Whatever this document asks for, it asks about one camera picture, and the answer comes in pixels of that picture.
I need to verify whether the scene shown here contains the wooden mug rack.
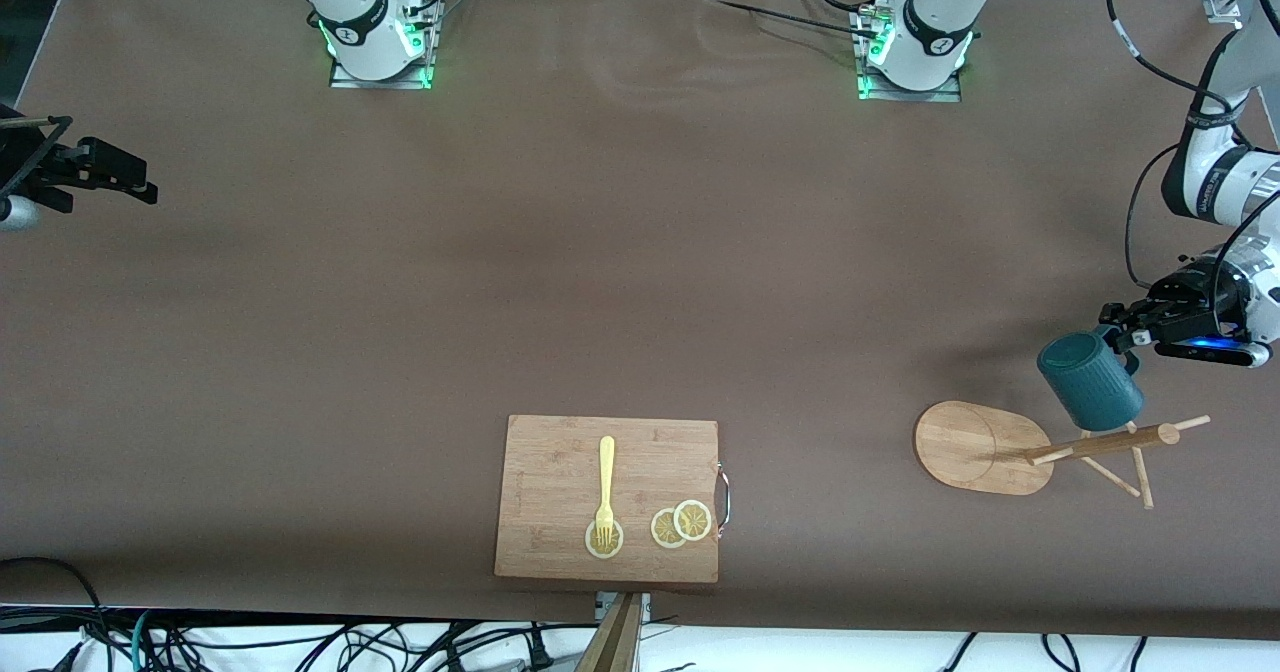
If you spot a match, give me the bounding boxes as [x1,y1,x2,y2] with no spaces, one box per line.
[914,401,1211,510]

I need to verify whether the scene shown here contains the teal ribbed mug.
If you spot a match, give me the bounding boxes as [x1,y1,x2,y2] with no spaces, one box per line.
[1036,327,1147,432]

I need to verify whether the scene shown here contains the yellow plastic fork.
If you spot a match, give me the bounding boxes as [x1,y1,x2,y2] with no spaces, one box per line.
[595,436,617,550]

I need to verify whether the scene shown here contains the black looped floor cable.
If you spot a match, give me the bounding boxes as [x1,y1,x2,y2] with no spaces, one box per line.
[0,556,116,672]

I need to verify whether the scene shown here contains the brown table cover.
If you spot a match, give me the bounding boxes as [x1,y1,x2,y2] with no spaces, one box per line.
[0,0,1280,643]

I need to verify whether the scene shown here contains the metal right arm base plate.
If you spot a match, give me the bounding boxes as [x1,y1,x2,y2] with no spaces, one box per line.
[330,0,437,90]

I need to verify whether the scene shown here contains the bamboo cutting board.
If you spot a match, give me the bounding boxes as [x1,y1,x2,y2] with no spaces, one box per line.
[494,414,732,585]

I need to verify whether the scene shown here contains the wooden post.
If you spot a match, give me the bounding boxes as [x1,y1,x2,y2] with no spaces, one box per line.
[575,592,643,672]

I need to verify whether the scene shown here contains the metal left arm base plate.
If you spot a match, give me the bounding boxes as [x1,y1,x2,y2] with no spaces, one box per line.
[853,7,963,103]

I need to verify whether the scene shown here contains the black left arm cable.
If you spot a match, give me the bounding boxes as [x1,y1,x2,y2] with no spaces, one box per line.
[1103,0,1280,288]

